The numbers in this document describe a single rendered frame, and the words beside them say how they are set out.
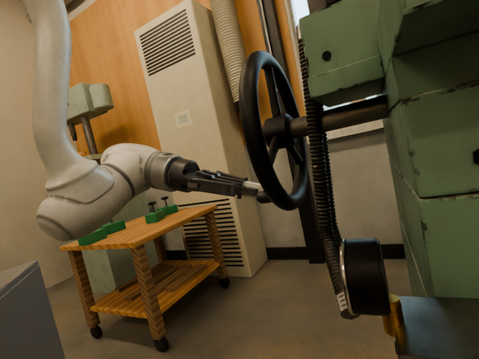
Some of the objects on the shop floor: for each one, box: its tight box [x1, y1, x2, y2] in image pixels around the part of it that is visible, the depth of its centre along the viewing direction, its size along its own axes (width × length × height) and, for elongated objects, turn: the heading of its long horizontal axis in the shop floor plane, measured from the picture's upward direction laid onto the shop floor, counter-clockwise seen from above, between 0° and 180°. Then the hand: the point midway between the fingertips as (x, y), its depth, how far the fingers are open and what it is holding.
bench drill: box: [67, 83, 159, 293], centre depth 226 cm, size 48×62×158 cm
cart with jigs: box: [60, 197, 230, 353], centre depth 159 cm, size 66×57×64 cm
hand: (259, 191), depth 56 cm, fingers closed
